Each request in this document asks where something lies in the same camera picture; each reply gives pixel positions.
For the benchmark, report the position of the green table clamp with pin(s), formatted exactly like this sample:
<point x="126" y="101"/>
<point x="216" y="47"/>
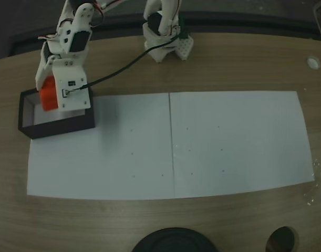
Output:
<point x="184" y="32"/>

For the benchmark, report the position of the orange cube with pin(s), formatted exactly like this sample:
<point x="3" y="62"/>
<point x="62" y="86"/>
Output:
<point x="48" y="97"/>

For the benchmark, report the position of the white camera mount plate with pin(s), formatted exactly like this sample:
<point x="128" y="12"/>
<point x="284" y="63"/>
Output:
<point x="73" y="98"/>

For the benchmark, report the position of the white paper sheet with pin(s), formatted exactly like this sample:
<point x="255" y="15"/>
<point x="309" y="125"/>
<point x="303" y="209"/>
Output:
<point x="110" y="162"/>
<point x="241" y="147"/>

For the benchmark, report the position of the small white round cap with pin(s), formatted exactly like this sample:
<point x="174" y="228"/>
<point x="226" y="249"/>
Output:
<point x="313" y="62"/>

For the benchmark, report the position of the black round lamp base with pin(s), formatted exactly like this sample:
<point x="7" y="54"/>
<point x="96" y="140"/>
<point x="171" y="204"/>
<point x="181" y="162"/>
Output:
<point x="173" y="241"/>

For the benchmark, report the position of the dark brown open box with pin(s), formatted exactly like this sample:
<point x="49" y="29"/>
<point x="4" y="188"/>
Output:
<point x="57" y="128"/>

